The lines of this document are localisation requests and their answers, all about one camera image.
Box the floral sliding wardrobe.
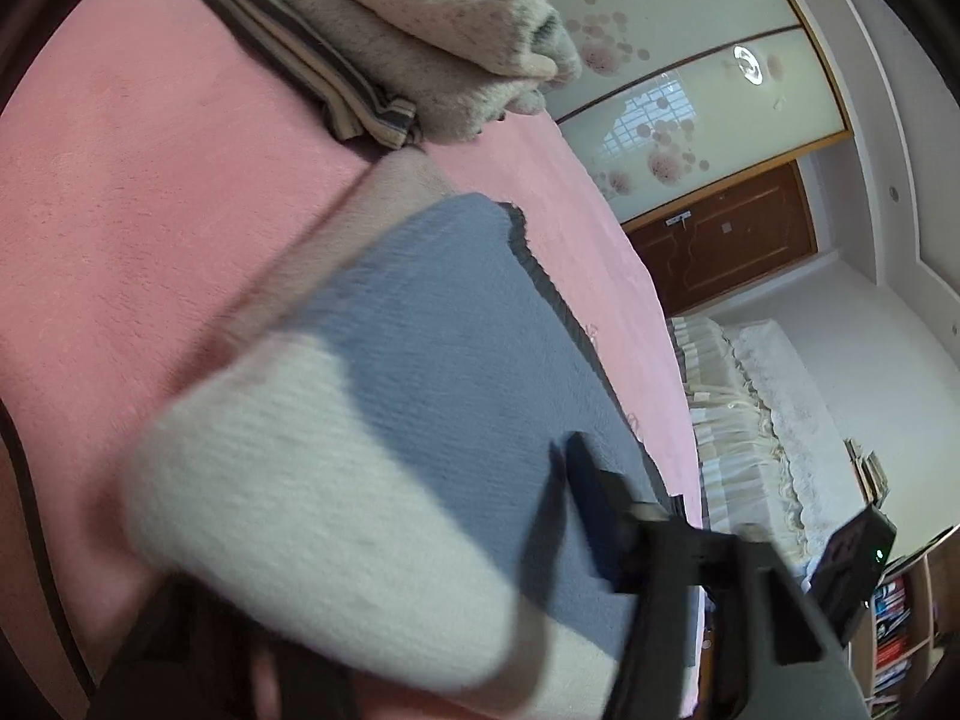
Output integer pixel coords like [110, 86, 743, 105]
[545, 0, 850, 223]

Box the lace-covered furniture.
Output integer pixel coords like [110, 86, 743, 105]
[669, 317, 866, 582]

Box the black cable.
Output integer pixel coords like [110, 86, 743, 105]
[0, 395, 100, 706]

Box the brown wooden door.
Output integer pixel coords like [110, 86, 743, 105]
[626, 163, 818, 316]

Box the striped knit colour-block sweater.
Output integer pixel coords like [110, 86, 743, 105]
[122, 145, 706, 720]

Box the pink bed blanket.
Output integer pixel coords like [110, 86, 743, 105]
[2, 0, 665, 718]

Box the stack of books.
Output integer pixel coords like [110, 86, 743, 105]
[844, 439, 890, 509]

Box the bookshelf with books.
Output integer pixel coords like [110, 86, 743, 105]
[850, 525, 958, 718]

